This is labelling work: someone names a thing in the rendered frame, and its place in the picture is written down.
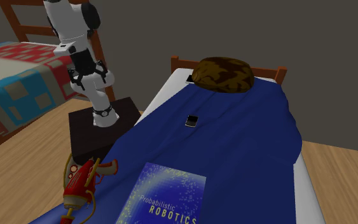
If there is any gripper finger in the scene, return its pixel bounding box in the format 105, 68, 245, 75
95, 60, 109, 84
67, 68, 85, 92

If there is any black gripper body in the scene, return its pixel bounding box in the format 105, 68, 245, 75
68, 48, 99, 77

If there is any wooden bed with patchwork quilt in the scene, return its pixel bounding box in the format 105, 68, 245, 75
0, 0, 117, 160

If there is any dark robot stand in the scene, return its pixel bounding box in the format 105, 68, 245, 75
68, 96, 142, 166

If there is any wooden bed with white mattress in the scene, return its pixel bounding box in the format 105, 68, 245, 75
28, 55, 327, 224

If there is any black phone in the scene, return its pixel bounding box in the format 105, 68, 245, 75
184, 114, 200, 129

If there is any red toy ray gun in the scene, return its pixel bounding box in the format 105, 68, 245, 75
60, 153, 120, 224

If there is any brown patterned pillow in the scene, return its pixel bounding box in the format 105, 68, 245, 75
191, 57, 256, 94

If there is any blue book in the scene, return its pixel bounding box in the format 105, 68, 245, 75
115, 162, 207, 224

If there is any blue blanket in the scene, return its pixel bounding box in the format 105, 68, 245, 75
28, 76, 303, 224

